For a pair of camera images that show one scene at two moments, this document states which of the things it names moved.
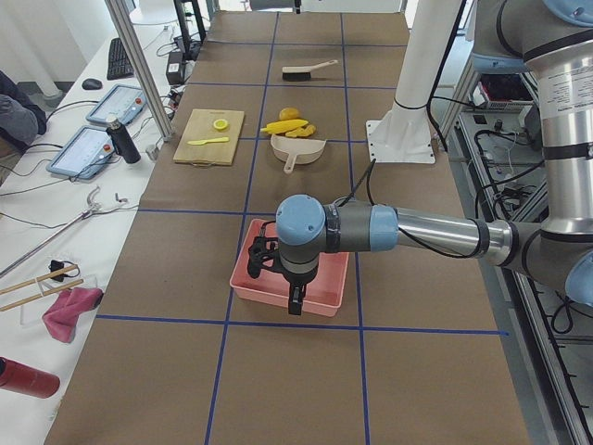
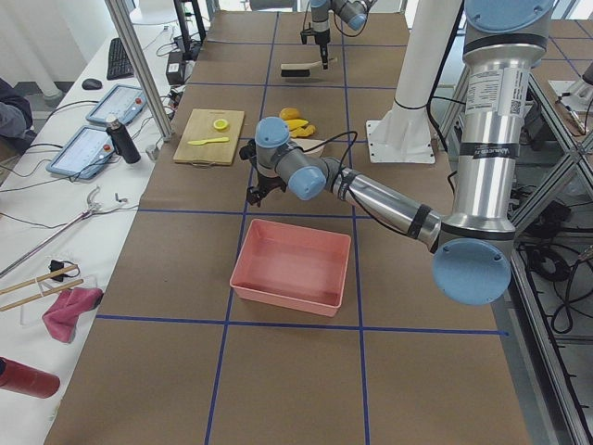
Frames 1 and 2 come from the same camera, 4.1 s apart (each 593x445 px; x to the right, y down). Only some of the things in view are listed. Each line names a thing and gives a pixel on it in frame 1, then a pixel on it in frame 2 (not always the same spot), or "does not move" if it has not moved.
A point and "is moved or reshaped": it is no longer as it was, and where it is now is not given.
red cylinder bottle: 22,378 does not move
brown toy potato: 289,113 does not move
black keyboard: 119,64 does not move
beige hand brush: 303,73 is moved or reshaped
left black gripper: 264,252 to 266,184
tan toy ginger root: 302,132 does not move
